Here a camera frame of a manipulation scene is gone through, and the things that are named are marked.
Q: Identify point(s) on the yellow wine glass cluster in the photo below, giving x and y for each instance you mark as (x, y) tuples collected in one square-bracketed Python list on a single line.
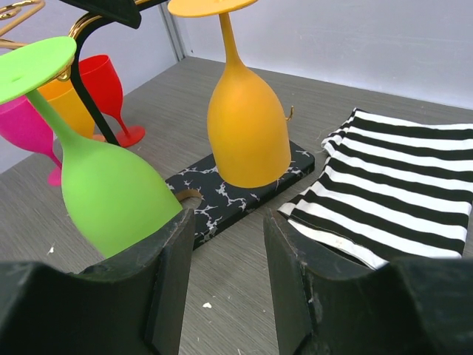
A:
[(62, 96)]

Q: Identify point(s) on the pink plastic wine glass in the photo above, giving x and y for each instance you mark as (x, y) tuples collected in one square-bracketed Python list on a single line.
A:
[(24, 127)]

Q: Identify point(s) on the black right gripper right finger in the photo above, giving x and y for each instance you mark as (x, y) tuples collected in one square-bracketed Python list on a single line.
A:
[(326, 304)]

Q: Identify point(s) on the gold wine glass rack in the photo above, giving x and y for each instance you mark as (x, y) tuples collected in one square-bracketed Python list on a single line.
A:
[(221, 203)]

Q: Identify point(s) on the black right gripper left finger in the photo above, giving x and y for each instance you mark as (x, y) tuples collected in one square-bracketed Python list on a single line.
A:
[(131, 303)]

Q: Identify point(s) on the black white striped cloth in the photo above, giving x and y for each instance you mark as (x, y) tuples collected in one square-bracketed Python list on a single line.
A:
[(389, 188)]

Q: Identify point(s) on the green plastic wine glass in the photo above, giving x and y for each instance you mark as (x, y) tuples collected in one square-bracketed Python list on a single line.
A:
[(113, 196)]

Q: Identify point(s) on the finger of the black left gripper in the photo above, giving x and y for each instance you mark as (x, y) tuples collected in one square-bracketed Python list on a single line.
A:
[(122, 11)]

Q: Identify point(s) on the red plastic wine glass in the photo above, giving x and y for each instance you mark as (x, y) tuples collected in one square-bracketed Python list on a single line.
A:
[(103, 84)]

